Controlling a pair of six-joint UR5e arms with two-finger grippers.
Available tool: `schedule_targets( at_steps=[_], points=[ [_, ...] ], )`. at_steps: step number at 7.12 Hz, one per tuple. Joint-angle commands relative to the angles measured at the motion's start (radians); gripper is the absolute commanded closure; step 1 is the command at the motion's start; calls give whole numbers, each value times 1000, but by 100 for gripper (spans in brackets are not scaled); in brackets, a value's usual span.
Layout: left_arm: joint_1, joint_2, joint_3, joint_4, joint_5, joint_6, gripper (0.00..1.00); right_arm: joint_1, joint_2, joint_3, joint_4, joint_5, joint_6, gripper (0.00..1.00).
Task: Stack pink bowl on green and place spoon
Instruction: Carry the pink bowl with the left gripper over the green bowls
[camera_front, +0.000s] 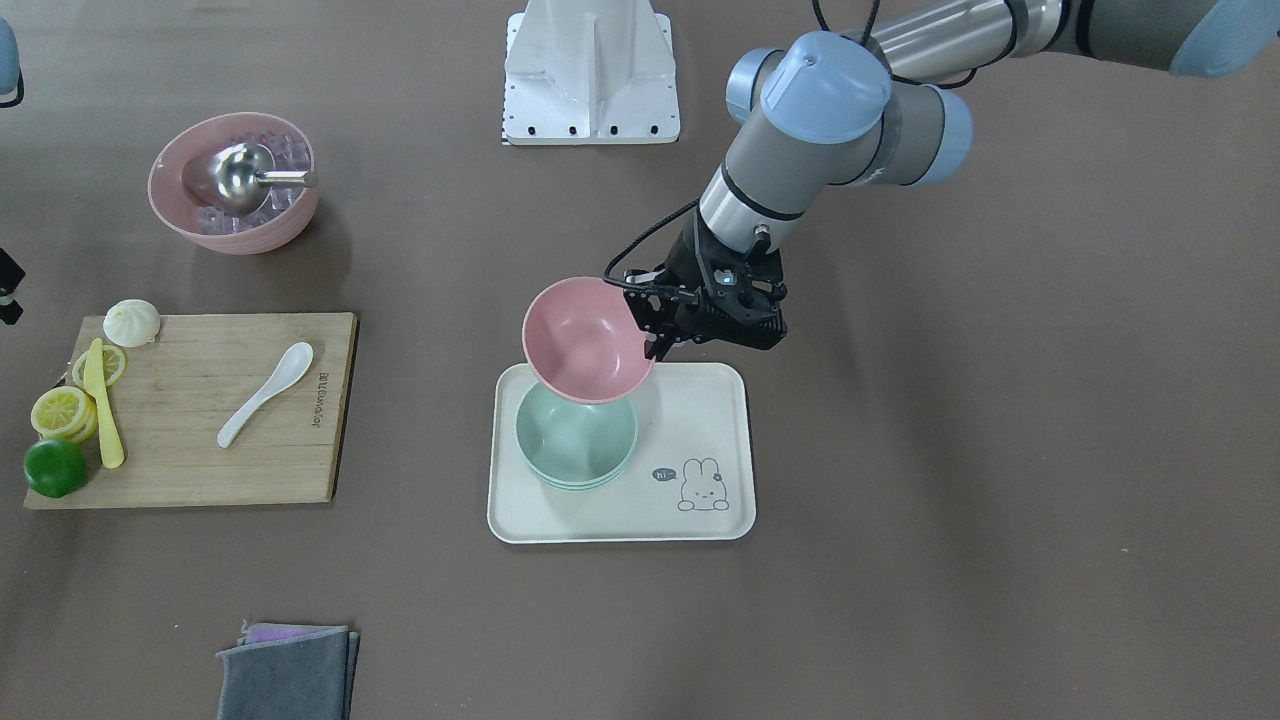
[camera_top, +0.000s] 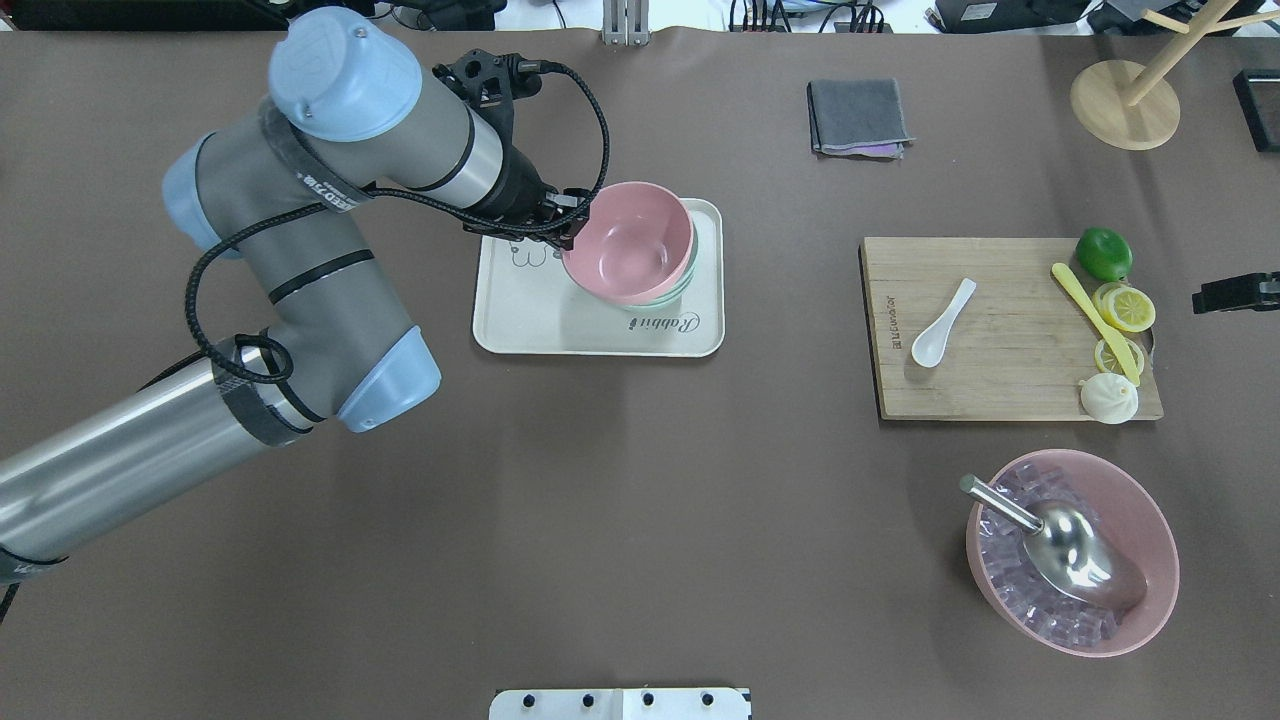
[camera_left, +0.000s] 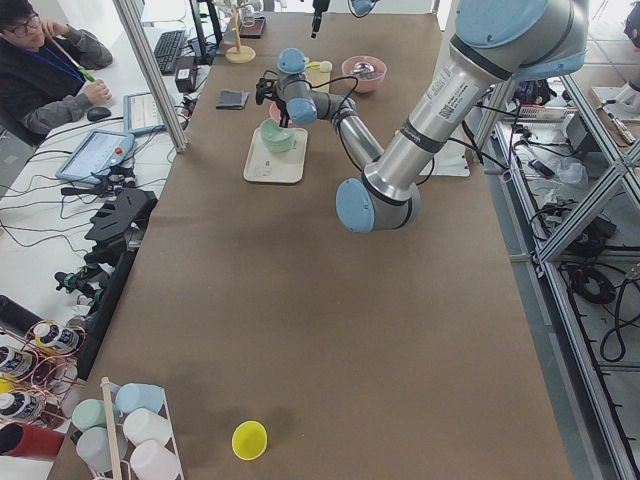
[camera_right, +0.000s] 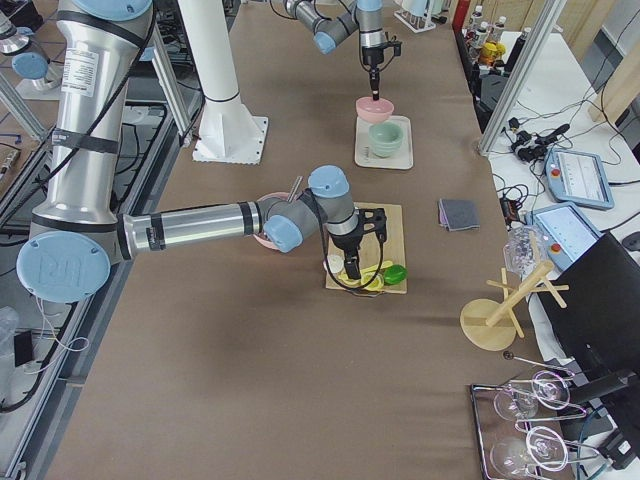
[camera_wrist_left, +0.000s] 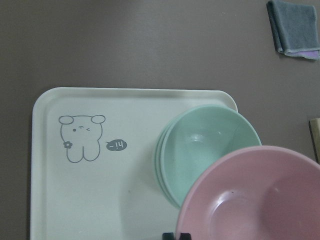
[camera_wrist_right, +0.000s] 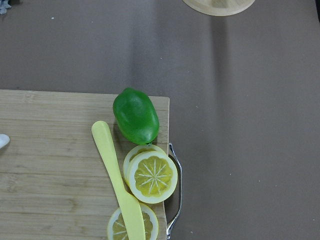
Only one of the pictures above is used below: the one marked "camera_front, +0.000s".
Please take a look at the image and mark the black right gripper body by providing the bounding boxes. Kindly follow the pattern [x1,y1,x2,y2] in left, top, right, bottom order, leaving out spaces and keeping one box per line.
[0,249,26,325]

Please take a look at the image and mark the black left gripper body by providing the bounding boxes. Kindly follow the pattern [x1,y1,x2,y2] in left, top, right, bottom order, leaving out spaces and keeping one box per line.
[654,211,788,350]

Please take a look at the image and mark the small pink bowl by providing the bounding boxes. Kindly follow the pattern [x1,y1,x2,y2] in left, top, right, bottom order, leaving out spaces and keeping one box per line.
[522,275,655,404]

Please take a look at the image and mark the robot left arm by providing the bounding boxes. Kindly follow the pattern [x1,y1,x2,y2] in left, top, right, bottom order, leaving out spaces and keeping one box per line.
[620,1,1277,361]

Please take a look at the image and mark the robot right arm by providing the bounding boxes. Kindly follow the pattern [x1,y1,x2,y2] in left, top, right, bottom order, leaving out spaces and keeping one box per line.
[1,19,26,325]

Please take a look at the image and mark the top green bowl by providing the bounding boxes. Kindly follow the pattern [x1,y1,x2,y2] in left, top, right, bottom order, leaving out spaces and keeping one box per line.
[516,384,639,488]

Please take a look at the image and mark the large pink ice bowl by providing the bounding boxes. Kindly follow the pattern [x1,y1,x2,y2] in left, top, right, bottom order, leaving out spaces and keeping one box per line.
[147,111,319,255]

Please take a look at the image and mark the white ceramic spoon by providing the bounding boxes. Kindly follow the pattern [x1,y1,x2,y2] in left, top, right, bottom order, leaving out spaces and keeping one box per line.
[216,341,314,448]

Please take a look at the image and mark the yellow plastic knife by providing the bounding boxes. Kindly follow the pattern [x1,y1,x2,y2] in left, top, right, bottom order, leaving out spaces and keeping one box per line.
[82,338,125,469]

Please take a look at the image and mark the white steamed bun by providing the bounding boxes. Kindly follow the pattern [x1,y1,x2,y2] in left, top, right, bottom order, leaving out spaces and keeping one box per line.
[102,299,163,348]

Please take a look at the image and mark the upper lemon slice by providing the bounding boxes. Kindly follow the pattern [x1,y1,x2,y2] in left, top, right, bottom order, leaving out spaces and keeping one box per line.
[29,386,99,445]

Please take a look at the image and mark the cream rabbit tray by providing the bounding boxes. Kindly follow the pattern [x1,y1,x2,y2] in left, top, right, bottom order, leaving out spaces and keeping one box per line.
[488,363,756,543]

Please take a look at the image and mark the green lime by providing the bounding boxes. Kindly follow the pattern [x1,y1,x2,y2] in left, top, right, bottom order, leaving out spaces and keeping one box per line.
[23,438,88,498]

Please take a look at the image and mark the metal ice scoop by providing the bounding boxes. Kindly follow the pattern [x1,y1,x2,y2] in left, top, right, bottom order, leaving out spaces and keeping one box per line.
[180,142,317,217]

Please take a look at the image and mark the wooden cutting board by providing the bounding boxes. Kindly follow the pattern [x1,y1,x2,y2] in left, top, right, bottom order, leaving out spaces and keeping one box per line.
[23,313,358,511]

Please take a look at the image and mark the grey folded cloth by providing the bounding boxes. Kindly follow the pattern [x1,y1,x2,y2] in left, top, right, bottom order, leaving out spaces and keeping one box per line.
[216,623,360,719]

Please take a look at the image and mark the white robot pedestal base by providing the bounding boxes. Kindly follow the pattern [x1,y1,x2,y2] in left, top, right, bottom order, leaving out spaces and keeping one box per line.
[500,1,682,146]

